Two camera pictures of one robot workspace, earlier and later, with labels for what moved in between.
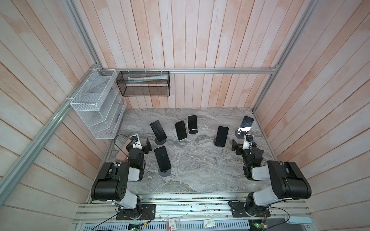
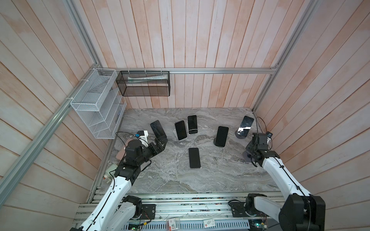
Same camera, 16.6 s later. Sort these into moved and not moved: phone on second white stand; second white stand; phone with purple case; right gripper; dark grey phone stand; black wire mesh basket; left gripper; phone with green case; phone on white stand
Moved: left gripper; phone with purple case; right gripper
Not moved: dark grey phone stand; phone on white stand; phone with green case; phone on second white stand; black wire mesh basket; second white stand
